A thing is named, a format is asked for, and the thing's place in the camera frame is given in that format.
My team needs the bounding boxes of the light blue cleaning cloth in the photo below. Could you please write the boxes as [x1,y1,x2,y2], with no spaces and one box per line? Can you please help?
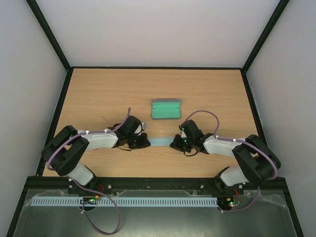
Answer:
[149,137,174,147]

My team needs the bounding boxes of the grey glasses case green lining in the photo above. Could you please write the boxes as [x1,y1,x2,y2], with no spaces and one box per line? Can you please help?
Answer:
[152,99,182,120]

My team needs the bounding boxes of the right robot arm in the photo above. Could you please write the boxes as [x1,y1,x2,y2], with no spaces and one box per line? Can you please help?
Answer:
[170,119,281,194]

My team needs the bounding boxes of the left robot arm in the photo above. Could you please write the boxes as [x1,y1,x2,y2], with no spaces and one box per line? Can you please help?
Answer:
[41,116,151,190]

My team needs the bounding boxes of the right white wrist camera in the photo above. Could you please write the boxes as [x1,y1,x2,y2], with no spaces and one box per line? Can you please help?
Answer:
[181,130,187,138]

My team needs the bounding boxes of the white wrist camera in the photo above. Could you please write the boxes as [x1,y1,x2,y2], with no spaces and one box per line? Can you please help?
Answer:
[137,122,147,133]
[181,130,187,138]

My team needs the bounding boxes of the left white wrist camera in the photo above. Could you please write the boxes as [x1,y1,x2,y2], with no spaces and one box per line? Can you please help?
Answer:
[137,122,147,133]

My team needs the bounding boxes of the light blue slotted cable duct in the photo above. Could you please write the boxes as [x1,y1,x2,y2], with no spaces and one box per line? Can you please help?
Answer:
[30,197,218,207]

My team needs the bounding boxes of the black aluminium frame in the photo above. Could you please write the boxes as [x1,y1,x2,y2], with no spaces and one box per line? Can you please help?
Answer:
[4,0,306,237]

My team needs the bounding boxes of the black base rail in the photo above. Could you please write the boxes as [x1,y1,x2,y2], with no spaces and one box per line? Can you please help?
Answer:
[24,175,287,196]

